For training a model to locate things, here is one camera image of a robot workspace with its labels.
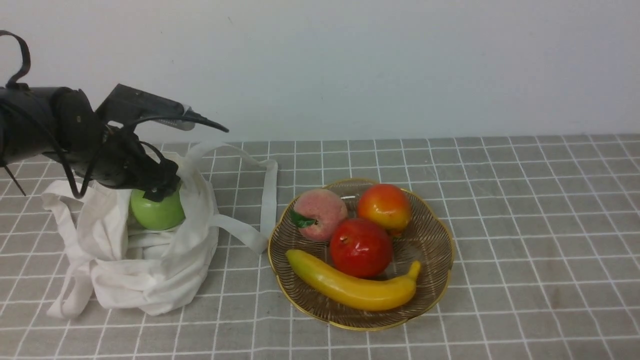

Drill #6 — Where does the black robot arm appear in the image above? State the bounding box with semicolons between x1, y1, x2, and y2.
1;87;180;202

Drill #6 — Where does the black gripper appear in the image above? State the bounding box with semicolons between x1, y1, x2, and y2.
82;129;181;203

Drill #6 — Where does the black cable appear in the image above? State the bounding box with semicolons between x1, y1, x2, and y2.
0;30;230;200

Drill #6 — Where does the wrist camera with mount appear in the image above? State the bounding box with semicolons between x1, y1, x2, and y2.
95;83;201;132

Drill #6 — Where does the yellow banana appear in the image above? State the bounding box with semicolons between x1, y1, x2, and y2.
285;249;422;312

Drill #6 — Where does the pink peach with leaf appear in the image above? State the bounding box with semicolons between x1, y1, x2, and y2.
288;188;348;242

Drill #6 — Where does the green apple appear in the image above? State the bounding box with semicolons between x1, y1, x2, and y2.
129;189;186;231

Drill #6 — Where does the red pomegranate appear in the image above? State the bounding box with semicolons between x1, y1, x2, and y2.
329;218;393;279

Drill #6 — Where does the white cloth bag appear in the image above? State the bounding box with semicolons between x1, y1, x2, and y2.
41;142;279;320

